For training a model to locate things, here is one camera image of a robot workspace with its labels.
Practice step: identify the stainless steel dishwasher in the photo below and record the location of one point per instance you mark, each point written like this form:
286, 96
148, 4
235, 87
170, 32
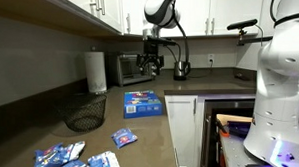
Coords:
230, 107

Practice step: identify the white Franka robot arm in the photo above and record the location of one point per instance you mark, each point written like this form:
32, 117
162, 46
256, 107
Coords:
279, 89

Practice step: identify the stainless steel toaster oven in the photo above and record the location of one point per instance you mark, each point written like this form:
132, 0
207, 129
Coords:
125, 71

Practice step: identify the black stereo camera bar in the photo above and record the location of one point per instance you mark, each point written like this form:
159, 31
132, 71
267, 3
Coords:
242, 24

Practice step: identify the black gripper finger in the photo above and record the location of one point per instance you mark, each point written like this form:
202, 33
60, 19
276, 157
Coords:
143, 69
157, 70

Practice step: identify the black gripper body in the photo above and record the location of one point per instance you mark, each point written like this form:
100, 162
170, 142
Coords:
150, 56

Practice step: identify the white lower cabinet door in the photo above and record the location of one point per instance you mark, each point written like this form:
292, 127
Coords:
181, 132

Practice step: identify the small dark countertop object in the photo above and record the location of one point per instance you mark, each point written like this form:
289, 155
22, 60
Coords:
242, 76

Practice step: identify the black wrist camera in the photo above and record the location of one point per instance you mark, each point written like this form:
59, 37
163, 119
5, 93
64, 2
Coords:
159, 40

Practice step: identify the white wall outlet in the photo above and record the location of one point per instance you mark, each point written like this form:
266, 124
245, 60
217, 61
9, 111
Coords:
211, 58

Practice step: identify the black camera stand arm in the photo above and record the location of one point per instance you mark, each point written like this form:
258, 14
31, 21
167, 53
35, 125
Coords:
251, 40

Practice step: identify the white paper towel roll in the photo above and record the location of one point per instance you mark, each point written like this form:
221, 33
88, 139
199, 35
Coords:
95, 72

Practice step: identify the perforated metal robot cart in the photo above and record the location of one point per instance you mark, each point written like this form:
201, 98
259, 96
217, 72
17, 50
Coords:
235, 150

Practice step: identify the blue Annie's snack box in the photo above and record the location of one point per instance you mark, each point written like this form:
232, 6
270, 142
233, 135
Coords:
142, 103

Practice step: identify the light wooden board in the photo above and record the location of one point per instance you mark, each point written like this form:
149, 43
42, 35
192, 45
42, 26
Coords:
234, 118

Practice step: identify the white cabinet door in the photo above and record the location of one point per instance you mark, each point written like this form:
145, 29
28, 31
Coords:
193, 15
181, 132
137, 14
235, 5
112, 11
83, 5

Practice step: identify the stainless steel electric kettle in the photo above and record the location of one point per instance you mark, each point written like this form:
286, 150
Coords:
180, 70

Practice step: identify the white upper cabinet door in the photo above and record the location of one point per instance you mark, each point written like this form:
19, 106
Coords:
112, 11
235, 5
193, 15
137, 14
83, 5

